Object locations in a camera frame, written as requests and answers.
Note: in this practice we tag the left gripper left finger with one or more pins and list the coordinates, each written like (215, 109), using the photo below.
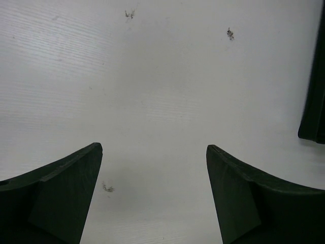
(50, 204)

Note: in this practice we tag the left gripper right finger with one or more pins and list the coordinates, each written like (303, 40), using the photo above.
(253, 206)

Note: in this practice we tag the black wire dish rack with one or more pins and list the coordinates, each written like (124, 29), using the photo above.
(312, 122)

